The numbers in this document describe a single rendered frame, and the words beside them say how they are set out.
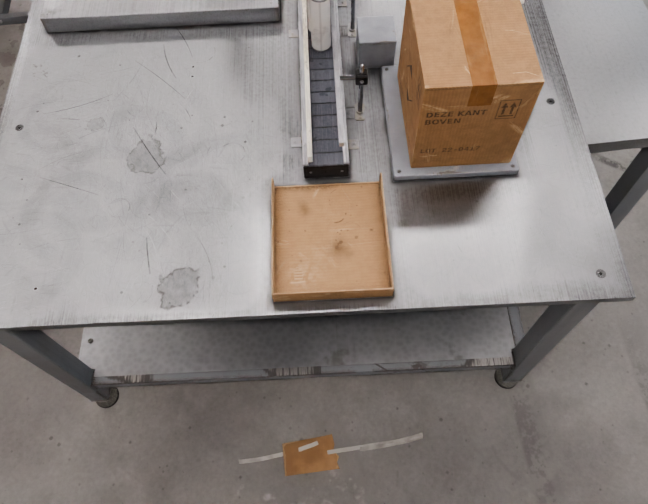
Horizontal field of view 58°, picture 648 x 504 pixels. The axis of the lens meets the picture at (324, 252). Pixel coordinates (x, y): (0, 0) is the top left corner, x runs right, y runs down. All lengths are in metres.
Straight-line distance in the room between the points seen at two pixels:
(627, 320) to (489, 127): 1.22
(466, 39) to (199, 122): 0.69
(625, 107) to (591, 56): 0.19
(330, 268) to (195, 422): 0.97
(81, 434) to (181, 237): 1.01
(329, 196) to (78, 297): 0.61
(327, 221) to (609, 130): 0.75
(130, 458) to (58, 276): 0.88
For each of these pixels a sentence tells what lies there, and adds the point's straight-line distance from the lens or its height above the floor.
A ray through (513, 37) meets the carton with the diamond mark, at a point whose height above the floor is 1.12.
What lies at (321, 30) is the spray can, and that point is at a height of 0.95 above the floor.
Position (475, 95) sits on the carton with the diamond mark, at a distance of 1.26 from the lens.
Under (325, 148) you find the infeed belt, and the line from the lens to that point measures 1.42.
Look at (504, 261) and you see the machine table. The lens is 1.36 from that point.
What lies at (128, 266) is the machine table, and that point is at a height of 0.83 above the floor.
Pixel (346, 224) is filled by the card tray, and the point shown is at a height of 0.83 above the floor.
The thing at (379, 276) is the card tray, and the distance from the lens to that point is 1.29.
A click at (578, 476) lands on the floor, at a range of 2.15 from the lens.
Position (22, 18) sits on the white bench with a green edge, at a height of 0.18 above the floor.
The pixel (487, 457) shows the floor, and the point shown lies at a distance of 2.08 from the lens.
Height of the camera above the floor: 2.00
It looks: 62 degrees down
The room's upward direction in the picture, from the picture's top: 3 degrees counter-clockwise
